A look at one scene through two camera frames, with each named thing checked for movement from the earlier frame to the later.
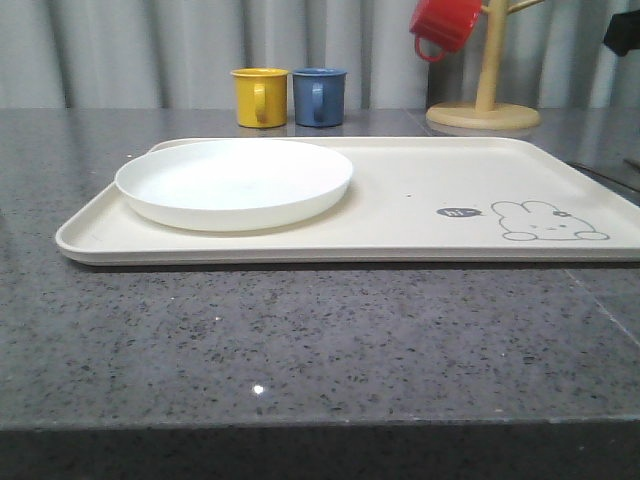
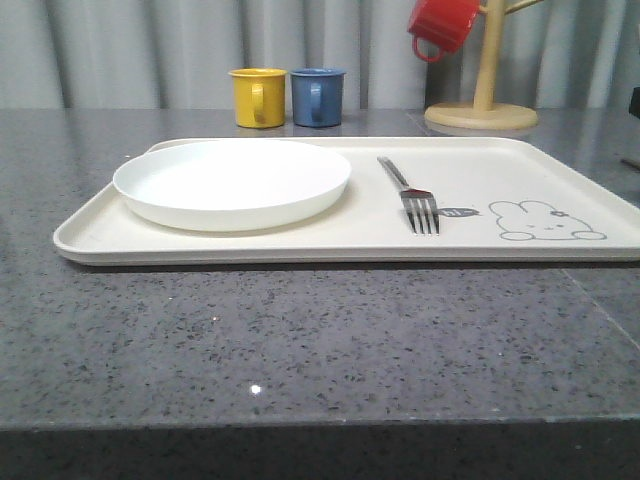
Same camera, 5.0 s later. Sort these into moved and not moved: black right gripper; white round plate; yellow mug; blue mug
Moved: black right gripper
Not moved: white round plate; yellow mug; blue mug
